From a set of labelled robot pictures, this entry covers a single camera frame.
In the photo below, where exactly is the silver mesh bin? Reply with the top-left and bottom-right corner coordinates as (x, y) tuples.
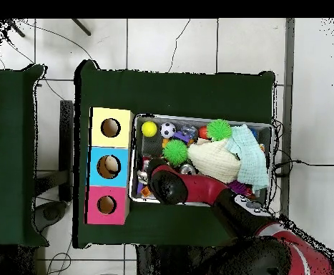
(129, 113), (275, 211)

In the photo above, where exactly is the wooden box with three holes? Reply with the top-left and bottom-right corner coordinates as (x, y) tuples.
(84, 107), (135, 226)

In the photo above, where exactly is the green spiky rubber ball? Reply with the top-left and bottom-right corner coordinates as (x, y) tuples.
(162, 139), (189, 168)
(206, 118), (233, 142)

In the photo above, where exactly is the small soccer ball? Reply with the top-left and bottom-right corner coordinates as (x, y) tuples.
(159, 122), (177, 140)

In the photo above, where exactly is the purple toy building block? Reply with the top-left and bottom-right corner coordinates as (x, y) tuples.
(172, 130), (192, 145)

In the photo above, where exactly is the silver can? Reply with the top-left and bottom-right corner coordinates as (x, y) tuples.
(179, 163), (197, 175)

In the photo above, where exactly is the yellow foam ball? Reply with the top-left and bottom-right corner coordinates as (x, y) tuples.
(141, 120), (158, 138)

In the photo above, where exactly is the cream cloth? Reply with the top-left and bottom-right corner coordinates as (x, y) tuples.
(187, 139), (242, 184)

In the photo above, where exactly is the dark green tablecloth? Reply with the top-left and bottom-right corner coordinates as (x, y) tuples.
(73, 59), (276, 249)
(0, 64), (49, 247)

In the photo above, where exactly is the purple spiky rubber toy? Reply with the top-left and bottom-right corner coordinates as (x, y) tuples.
(227, 180), (247, 196)

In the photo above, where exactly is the mint green cloth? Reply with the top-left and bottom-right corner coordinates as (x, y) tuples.
(225, 123), (270, 192)

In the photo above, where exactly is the black stand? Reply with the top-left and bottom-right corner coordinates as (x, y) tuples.
(34, 100), (74, 203)

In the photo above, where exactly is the grey round base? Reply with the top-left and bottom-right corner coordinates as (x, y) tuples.
(34, 201), (68, 231)

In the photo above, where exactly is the black tripod leg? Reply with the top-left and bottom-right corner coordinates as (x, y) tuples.
(5, 19), (26, 38)
(71, 19), (92, 37)

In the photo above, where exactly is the black cable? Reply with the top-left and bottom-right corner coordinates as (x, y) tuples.
(273, 159), (334, 176)

